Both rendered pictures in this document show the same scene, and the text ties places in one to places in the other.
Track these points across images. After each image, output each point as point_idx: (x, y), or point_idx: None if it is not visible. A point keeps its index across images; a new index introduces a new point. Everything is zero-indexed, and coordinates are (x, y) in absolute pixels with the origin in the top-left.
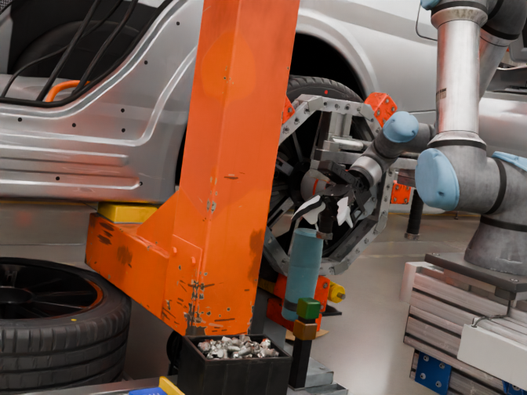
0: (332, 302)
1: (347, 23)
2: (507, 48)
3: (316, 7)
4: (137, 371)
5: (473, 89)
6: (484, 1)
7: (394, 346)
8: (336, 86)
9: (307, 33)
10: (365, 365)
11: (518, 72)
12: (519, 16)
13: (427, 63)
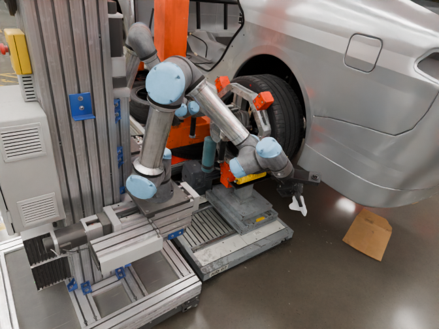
0: None
1: (294, 51)
2: (147, 64)
3: (278, 41)
4: (265, 188)
5: None
6: (127, 42)
7: (394, 300)
8: (255, 83)
9: (273, 55)
10: (338, 273)
11: None
12: (133, 49)
13: (351, 87)
